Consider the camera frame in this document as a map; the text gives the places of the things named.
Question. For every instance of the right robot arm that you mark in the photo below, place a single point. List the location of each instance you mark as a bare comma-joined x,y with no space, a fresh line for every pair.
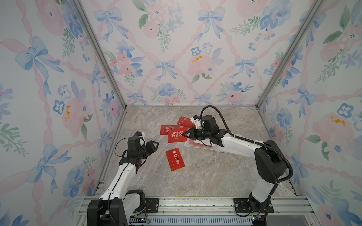
272,166

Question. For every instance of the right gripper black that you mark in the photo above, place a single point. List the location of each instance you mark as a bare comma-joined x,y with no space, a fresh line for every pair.
193,134

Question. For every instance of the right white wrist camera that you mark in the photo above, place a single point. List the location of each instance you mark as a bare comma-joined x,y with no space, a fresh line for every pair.
196,121

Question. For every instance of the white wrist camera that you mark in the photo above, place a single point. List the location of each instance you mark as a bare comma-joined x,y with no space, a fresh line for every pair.
196,121
140,134

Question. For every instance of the red card 100 percent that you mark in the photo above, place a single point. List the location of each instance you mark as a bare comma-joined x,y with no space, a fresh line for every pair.
175,159

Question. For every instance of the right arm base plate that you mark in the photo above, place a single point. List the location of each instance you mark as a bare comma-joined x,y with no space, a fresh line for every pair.
251,205

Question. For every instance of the aluminium front rail frame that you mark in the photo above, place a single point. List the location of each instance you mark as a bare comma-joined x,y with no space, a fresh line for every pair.
217,211

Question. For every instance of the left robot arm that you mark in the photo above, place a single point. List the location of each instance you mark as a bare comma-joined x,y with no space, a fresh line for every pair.
117,204

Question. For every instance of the left aluminium corner post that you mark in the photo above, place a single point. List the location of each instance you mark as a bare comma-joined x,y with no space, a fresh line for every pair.
79,10

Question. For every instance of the red card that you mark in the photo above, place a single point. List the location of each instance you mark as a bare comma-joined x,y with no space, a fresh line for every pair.
176,135
165,129
185,122

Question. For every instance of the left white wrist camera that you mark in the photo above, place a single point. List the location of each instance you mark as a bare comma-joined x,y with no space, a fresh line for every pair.
140,134

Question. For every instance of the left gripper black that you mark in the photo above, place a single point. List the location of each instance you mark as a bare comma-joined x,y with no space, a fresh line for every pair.
151,146

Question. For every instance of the aluminium corner post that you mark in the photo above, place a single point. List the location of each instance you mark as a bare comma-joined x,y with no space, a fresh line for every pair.
79,10
294,45

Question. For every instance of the right aluminium corner post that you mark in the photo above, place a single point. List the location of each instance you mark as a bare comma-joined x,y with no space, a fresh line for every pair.
294,45

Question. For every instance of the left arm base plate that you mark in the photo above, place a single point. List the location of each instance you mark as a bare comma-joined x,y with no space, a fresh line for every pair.
148,205

